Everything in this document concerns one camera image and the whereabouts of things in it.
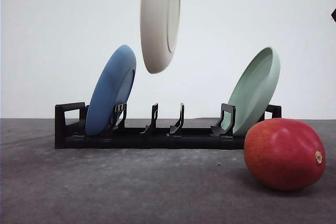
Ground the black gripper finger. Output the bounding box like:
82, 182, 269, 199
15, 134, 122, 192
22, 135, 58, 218
331, 8, 336, 22

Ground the white plate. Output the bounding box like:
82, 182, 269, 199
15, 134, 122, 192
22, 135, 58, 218
140, 0, 182, 74

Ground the green plate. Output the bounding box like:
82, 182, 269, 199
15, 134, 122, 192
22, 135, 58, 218
229, 47, 281, 136

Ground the blue plate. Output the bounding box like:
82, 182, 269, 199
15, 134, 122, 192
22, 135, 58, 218
86, 45, 137, 136

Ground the black dish rack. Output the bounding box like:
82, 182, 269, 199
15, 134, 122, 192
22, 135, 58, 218
55, 102, 282, 150

